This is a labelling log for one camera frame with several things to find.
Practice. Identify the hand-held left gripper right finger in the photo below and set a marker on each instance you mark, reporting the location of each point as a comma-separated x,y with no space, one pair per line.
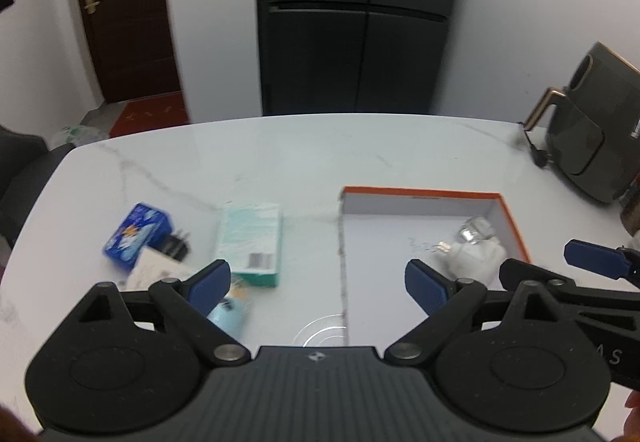
424,286

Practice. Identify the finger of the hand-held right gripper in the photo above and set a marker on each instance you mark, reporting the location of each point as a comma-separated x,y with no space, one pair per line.
550,279
595,259

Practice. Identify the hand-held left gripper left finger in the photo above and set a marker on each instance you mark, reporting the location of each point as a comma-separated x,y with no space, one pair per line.
210,287

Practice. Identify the light blue small object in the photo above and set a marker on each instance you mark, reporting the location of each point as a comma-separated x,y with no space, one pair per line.
229,317

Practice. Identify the orange and white box lid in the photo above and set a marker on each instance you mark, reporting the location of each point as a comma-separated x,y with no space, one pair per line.
380,247

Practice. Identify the small white carton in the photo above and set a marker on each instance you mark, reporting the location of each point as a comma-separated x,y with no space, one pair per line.
152,269

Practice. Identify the person's right hand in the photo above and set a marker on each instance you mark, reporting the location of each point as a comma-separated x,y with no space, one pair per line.
634,419

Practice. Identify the white plug adapter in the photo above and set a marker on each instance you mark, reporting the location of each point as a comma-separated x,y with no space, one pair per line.
475,259

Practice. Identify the teal and white carton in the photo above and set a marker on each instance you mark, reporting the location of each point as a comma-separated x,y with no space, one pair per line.
249,237

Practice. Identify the clear plastic bulb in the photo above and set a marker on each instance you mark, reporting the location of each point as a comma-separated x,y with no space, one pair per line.
472,231

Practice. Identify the blue printed tin box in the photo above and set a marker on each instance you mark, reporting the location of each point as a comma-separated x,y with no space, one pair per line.
134,234

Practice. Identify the dark air fryer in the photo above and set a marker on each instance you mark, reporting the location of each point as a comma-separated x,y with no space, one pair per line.
600,132

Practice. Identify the red doormat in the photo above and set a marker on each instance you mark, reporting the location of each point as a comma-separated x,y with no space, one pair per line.
150,115

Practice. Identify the white plastic bag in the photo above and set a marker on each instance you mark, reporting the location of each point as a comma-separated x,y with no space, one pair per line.
75,136

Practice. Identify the dark grey chair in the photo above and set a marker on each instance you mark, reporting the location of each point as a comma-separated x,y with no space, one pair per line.
25,177

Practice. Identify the black refrigerator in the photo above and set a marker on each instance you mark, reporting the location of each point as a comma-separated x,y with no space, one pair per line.
360,17

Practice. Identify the dark brown door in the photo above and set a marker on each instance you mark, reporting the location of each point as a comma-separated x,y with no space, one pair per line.
130,17

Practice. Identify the brass door lock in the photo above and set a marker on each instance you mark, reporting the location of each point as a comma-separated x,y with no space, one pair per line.
90,2

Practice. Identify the black wall charger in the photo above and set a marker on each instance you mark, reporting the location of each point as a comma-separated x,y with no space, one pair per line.
176,247

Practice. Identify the dark wall panel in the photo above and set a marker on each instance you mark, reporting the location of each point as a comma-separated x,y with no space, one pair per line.
6,0

